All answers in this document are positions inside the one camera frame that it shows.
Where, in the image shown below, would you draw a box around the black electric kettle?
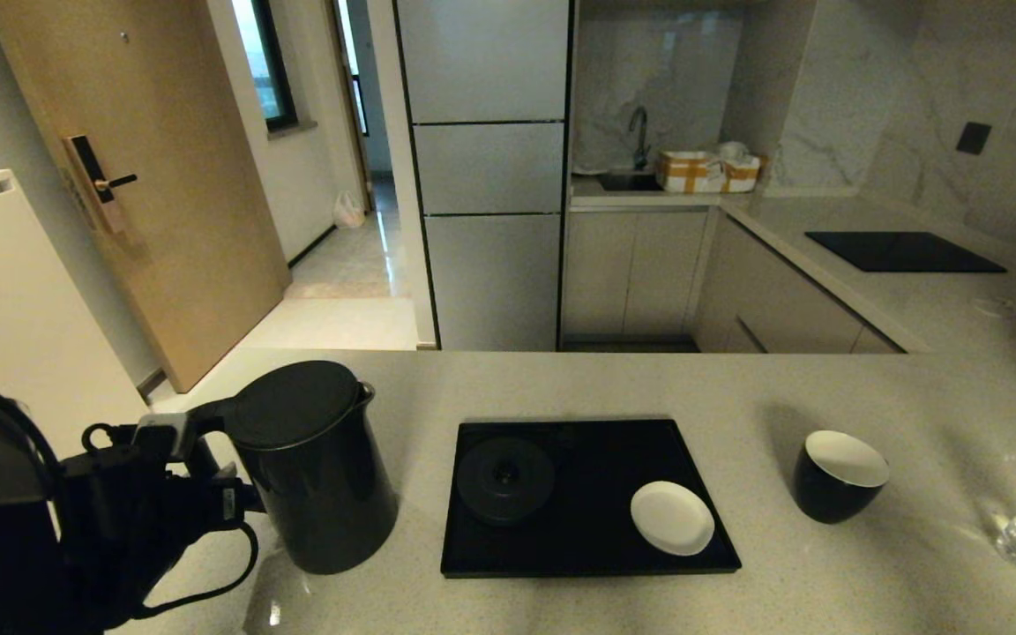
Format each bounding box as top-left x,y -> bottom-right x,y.
190,360 -> 400,575

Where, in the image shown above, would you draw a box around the black mug white inside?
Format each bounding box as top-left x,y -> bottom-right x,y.
795,430 -> 891,525

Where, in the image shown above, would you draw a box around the black round kettle base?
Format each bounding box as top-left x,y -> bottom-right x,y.
458,437 -> 557,527

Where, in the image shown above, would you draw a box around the white storage cabinet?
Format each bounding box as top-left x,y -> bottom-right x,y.
0,169 -> 159,459

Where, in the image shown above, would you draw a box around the light wooden door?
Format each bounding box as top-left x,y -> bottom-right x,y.
0,0 -> 290,394

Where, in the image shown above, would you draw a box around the black rectangular tray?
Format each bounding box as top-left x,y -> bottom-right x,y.
440,419 -> 743,579

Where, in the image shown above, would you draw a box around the dark framed window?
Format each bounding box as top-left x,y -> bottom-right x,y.
233,0 -> 299,135

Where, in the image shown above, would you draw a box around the tall grey panel cabinet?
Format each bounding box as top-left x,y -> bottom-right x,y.
393,0 -> 575,352

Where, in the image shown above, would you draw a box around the white round saucer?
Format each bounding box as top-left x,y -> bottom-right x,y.
631,481 -> 716,557

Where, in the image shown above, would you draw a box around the beige under-sink cabinets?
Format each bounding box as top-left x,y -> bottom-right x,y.
561,210 -> 710,342

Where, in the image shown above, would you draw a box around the kitchen sink basin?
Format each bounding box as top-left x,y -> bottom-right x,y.
598,171 -> 663,194

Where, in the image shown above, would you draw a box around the dark kitchen faucet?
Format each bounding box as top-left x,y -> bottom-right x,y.
628,108 -> 652,173

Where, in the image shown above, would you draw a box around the yellow white box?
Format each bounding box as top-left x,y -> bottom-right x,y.
656,152 -> 725,195

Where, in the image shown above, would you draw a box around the beige counter side cabinets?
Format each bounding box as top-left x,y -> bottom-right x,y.
693,213 -> 906,355

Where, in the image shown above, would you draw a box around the small cardboard box white bag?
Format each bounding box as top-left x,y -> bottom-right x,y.
718,143 -> 763,195

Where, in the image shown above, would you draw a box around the black induction cooktop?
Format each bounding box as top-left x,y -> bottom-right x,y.
805,231 -> 1008,273

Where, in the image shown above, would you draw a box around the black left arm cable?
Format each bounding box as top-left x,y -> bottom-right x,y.
133,520 -> 261,618

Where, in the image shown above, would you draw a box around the black gold door lock handle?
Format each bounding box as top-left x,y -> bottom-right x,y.
63,135 -> 137,236

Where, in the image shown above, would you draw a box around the black wall socket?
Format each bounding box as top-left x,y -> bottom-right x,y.
956,122 -> 994,157

